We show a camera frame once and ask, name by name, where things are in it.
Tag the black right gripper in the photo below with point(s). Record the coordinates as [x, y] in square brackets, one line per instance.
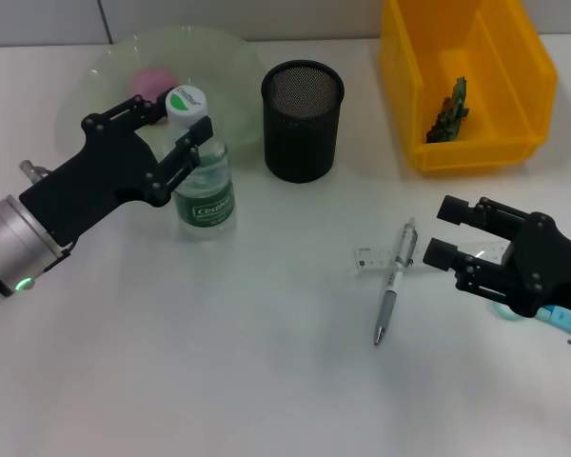
[547, 266]

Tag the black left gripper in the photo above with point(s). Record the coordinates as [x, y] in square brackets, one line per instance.
[104, 176]

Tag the clear water bottle green label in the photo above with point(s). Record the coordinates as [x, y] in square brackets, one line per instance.
[204, 204]

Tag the clear plastic ruler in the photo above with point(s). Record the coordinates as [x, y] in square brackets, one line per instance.
[368, 261]

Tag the grey and white pen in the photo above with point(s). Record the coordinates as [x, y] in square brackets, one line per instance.
[385, 304]

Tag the green plastic wrapper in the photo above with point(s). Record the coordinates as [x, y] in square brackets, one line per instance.
[449, 119]

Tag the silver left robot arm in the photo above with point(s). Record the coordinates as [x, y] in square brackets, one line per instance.
[9, 238]

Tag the pink peach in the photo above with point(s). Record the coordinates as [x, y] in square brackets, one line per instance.
[147, 83]

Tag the green glass fruit plate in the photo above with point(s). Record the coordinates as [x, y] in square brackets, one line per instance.
[219, 62]

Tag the black mesh pen cup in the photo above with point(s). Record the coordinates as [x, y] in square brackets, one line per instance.
[300, 143]

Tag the yellow plastic storage bin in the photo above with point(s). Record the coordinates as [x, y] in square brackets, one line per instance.
[504, 71]

